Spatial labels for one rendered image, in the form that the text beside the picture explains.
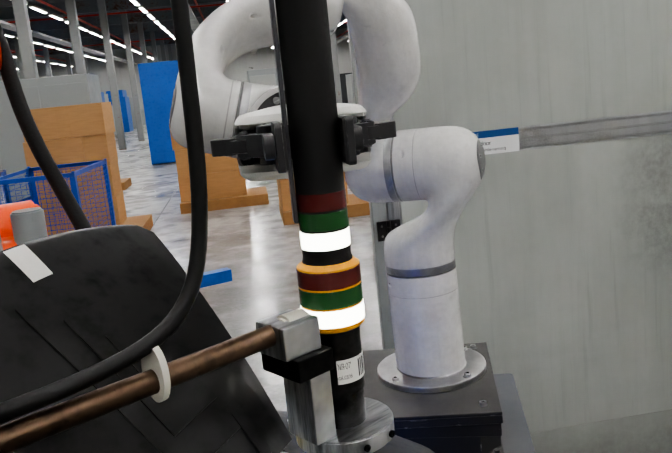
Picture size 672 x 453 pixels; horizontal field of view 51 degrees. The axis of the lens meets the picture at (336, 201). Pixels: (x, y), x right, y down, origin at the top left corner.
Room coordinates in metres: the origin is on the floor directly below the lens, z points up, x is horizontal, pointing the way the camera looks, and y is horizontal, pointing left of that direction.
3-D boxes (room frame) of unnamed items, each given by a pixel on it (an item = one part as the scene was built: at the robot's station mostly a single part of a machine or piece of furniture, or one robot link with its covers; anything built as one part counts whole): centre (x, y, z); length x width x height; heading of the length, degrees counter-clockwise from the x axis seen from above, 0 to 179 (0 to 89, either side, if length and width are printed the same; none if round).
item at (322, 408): (0.45, 0.02, 1.32); 0.09 x 0.07 x 0.10; 132
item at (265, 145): (0.47, 0.05, 1.48); 0.07 x 0.03 x 0.03; 7
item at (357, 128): (0.48, -0.02, 1.48); 0.07 x 0.03 x 0.03; 7
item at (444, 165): (1.15, -0.16, 1.32); 0.19 x 0.12 x 0.24; 70
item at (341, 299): (0.46, 0.01, 1.38); 0.04 x 0.04 x 0.01
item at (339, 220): (0.46, 0.01, 1.43); 0.03 x 0.03 x 0.01
